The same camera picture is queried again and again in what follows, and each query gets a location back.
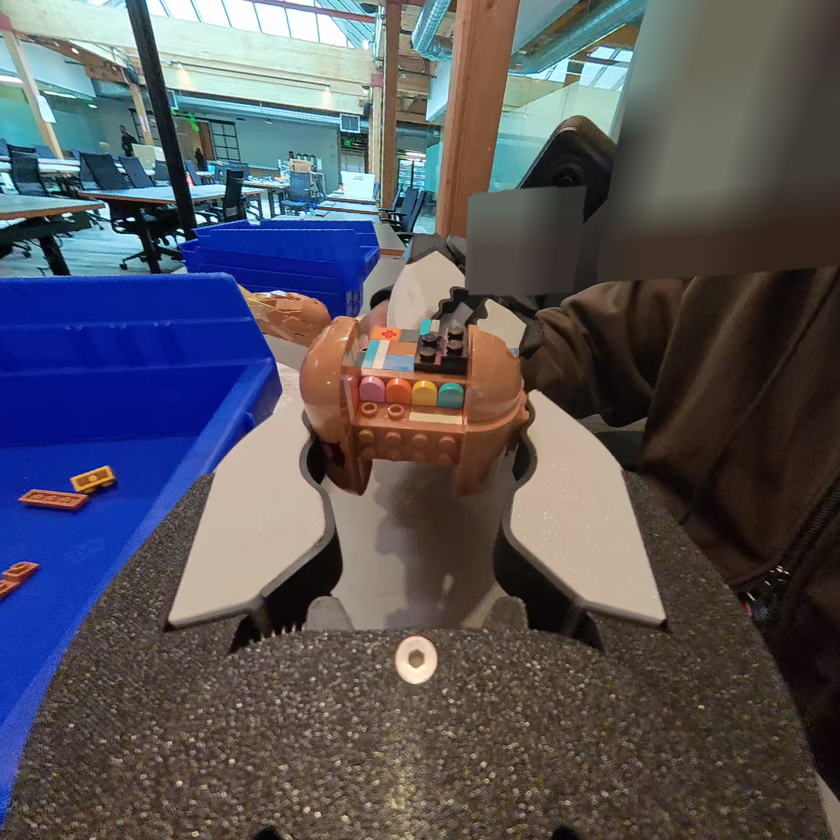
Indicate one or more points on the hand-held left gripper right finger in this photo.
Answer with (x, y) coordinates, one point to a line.
(577, 525)

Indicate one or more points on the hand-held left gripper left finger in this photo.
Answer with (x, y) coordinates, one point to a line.
(262, 525)

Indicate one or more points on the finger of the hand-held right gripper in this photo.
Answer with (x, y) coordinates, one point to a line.
(505, 321)
(420, 289)

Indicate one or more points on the colourful toy brick model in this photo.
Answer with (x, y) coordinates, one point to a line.
(413, 446)

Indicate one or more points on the yellow toy brick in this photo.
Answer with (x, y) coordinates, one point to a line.
(93, 479)

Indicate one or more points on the blue plastic bin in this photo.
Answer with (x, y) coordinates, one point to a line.
(131, 367)

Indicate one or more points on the brown studded toy plate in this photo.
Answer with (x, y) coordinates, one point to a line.
(52, 499)

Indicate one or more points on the person's right hand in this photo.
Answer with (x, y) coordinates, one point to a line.
(377, 310)

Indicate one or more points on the black office chair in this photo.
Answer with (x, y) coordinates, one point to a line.
(233, 193)
(407, 210)

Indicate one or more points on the stack of blue bins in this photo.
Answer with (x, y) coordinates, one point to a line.
(282, 256)

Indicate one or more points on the red black fabric item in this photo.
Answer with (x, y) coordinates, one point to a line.
(754, 604)

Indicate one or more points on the person's brown hooded top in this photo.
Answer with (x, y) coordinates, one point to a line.
(754, 426)

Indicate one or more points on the long wooden desk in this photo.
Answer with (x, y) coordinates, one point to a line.
(151, 193)

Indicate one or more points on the black light stand pole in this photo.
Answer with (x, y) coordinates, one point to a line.
(161, 118)

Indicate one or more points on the wooden post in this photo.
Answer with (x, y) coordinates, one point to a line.
(476, 98)

